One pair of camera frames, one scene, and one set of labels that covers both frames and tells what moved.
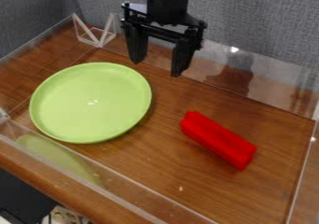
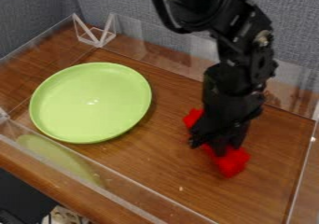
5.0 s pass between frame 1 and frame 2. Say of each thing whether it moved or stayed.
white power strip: stayed
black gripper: moved
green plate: stayed
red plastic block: moved
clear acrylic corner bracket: stayed
